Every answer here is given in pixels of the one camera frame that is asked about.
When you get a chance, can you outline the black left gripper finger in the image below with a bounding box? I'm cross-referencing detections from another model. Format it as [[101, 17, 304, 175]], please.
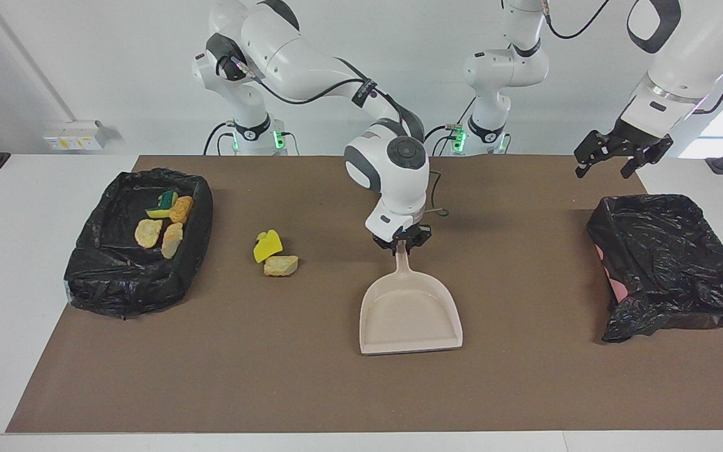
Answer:
[[574, 131, 617, 180], [620, 141, 675, 180]]

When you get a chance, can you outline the orange striped bread piece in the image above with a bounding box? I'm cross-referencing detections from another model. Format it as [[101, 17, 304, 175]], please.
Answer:
[[161, 222, 185, 259]]

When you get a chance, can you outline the brown cork-like roll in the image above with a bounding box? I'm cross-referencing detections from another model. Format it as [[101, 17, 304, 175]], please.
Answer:
[[169, 196, 195, 225]]

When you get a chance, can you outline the black bag lined pink bin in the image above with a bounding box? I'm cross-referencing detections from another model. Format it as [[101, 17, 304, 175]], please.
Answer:
[[586, 194, 723, 343]]

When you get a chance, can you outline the white wall cable conduit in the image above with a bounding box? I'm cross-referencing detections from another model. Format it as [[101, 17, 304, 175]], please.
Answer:
[[0, 0, 80, 123]]

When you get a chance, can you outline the brown table mat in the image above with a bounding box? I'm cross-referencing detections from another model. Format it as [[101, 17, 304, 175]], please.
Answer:
[[6, 155, 723, 434]]

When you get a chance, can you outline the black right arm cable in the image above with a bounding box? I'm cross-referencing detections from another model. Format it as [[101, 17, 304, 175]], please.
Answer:
[[227, 53, 451, 218]]

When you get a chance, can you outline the black bag lined blue bin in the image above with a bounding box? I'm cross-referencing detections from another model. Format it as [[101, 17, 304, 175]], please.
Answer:
[[63, 167, 215, 320]]

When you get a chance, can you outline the pale beige foam chunk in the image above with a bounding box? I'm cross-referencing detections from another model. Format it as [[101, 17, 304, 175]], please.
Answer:
[[134, 218, 163, 249]]

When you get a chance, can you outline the white wall socket box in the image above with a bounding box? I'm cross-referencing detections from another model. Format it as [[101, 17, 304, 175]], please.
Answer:
[[43, 120, 109, 152]]

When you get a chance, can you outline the beige plastic dustpan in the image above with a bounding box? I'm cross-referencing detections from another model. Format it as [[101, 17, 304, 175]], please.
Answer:
[[359, 242, 464, 356]]

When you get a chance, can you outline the large yellow green sponge piece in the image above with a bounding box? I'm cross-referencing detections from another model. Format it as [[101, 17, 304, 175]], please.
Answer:
[[253, 230, 284, 264]]

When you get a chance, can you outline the tan stone-like chunk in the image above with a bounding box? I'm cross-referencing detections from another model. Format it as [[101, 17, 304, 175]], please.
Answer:
[[264, 255, 299, 277]]

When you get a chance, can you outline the thin black base cable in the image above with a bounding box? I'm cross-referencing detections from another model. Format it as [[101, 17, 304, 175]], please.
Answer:
[[424, 124, 463, 156], [203, 121, 238, 156]]

